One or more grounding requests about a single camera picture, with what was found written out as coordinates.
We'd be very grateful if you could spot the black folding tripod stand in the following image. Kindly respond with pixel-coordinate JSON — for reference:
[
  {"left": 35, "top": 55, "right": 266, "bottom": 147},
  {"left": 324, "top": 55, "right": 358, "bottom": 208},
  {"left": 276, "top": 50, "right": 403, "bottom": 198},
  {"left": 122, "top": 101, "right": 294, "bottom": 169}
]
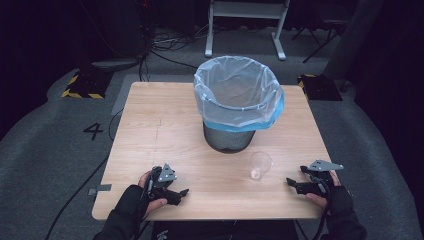
[{"left": 291, "top": 18, "right": 349, "bottom": 64}]

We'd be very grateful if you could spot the long black floor cable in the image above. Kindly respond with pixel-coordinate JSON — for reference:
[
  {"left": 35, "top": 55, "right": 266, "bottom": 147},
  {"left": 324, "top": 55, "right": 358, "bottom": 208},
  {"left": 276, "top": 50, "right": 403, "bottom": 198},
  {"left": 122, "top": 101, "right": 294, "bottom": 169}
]
[{"left": 44, "top": 155, "right": 112, "bottom": 240}]

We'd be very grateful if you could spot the person's left hand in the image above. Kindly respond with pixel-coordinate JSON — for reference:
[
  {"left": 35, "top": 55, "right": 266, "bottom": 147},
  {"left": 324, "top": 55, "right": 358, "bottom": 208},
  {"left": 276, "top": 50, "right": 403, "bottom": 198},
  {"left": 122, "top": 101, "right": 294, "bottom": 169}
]
[{"left": 137, "top": 170, "right": 168, "bottom": 219}]

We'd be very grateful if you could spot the dark stand base with pole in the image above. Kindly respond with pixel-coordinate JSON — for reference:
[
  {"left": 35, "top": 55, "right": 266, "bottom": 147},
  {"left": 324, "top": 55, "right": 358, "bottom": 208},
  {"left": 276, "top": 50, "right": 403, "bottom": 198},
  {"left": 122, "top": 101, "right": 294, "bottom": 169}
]
[{"left": 87, "top": 0, "right": 151, "bottom": 73}]

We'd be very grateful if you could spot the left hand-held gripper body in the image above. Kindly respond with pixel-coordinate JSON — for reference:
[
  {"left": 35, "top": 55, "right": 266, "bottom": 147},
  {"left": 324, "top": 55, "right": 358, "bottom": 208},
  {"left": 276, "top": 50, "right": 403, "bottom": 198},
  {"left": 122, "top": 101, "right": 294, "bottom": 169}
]
[{"left": 146, "top": 162, "right": 183, "bottom": 206}]

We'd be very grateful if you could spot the grey tape strip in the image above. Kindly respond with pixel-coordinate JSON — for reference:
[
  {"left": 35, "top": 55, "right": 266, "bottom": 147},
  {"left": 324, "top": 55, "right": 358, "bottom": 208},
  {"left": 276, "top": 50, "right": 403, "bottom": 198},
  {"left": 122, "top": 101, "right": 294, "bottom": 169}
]
[{"left": 87, "top": 183, "right": 113, "bottom": 197}]

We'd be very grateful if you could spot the right hand-held gripper cable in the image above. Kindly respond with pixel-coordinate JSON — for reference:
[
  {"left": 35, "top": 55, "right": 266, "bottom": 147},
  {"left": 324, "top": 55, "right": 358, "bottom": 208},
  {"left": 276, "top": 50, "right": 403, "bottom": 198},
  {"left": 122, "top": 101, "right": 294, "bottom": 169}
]
[{"left": 311, "top": 182, "right": 333, "bottom": 240}]

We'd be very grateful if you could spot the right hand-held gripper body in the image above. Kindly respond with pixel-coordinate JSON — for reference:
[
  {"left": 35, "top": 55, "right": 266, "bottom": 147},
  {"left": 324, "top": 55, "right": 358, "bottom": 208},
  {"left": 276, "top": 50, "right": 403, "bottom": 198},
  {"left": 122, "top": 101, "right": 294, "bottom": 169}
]
[{"left": 294, "top": 159, "right": 345, "bottom": 198}]

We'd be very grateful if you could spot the white metal stand frame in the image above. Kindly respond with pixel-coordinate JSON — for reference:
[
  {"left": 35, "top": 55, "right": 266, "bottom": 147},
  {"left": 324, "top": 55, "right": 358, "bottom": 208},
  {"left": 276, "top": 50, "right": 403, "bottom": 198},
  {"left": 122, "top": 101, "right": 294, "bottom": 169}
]
[{"left": 204, "top": 0, "right": 292, "bottom": 61}]

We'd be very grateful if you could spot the black mesh trash bin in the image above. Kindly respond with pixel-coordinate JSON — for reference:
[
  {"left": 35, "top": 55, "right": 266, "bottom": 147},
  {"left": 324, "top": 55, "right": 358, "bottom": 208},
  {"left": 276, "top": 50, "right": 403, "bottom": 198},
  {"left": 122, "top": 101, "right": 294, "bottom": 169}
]
[{"left": 202, "top": 121, "right": 257, "bottom": 154}]

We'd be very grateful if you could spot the translucent blue bin bag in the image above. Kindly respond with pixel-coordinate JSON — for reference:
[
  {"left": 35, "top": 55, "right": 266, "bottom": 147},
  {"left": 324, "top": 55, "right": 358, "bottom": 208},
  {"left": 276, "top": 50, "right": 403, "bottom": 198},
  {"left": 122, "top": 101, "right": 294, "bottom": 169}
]
[{"left": 193, "top": 55, "right": 286, "bottom": 133}]

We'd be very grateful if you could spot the clear plastic cup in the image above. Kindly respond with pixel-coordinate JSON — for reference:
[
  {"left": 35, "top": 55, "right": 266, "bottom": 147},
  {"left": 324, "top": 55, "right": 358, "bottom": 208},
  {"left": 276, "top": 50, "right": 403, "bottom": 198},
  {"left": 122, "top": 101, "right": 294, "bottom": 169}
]
[{"left": 249, "top": 150, "right": 274, "bottom": 182}]

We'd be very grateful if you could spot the bundle of floor cables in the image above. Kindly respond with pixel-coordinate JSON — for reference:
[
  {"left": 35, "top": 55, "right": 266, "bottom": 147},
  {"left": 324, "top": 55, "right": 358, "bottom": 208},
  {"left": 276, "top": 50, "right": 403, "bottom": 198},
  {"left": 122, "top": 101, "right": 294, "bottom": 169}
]
[{"left": 146, "top": 23, "right": 214, "bottom": 69}]

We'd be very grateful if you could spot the person's right hand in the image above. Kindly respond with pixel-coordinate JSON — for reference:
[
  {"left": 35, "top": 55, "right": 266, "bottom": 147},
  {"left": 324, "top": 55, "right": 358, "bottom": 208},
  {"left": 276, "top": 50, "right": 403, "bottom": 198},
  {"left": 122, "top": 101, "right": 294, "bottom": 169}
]
[{"left": 304, "top": 170, "right": 343, "bottom": 212}]

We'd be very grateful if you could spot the black yellow-striped floor plate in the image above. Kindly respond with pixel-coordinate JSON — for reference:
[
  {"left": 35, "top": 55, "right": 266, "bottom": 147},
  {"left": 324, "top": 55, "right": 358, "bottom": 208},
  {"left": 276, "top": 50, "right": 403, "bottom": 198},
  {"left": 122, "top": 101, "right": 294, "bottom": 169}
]
[
  {"left": 297, "top": 73, "right": 344, "bottom": 102},
  {"left": 61, "top": 70, "right": 113, "bottom": 100}
]

